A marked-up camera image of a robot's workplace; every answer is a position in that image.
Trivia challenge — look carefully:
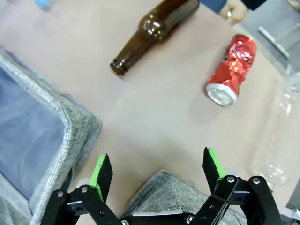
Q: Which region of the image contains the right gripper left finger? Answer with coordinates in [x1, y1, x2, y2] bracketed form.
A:
[41, 153, 124, 225]

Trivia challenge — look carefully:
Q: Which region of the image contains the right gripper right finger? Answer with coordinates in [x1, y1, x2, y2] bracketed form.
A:
[187, 147, 284, 225]

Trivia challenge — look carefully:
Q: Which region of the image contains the large clear plastic bottle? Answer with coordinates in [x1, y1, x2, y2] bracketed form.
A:
[252, 64, 300, 186]

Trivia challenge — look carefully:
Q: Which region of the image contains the crushed red soda can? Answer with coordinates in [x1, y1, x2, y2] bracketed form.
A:
[205, 34, 257, 107]

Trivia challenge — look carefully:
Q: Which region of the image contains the brown glass bottle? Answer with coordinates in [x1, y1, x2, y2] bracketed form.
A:
[109, 0, 201, 77]

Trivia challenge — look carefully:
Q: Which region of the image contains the crushed plastic bottle blue cap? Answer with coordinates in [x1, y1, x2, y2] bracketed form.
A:
[34, 0, 51, 11]

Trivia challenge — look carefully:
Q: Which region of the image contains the person's left forearm navy sleeve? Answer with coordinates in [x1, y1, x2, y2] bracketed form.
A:
[241, 0, 264, 11]

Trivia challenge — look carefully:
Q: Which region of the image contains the grey fabric basket labelled can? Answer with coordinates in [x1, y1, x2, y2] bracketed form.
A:
[120, 170, 249, 225]

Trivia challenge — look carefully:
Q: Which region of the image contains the grey fabric basket labelled plastic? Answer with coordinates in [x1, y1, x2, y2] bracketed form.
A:
[0, 48, 103, 225]

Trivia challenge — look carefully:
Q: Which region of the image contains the person's left hand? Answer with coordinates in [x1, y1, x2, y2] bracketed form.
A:
[219, 0, 249, 26]

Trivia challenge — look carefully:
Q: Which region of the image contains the person in navy shirt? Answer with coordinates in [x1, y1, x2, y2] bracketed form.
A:
[200, 0, 226, 14]

